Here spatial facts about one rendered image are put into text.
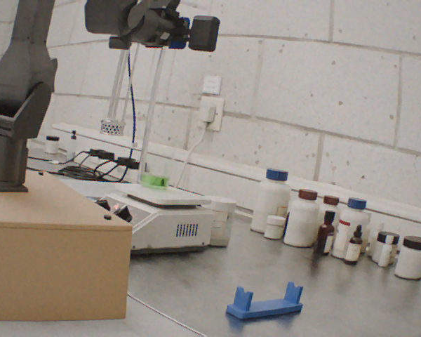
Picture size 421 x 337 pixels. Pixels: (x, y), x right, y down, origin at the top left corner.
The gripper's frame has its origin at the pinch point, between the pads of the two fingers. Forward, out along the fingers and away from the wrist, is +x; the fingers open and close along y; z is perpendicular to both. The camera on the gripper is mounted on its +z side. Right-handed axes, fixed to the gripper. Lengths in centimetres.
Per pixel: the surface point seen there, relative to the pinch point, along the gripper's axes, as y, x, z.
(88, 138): 66, 79, -28
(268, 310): -28.5, -23.3, -33.3
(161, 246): -6.2, -6.5, -33.0
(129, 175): 36, 58, -34
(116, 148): 49, 71, -29
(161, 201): -5.4, -6.4, -26.1
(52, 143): 85, 80, -33
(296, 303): -31.0, -19.1, -33.1
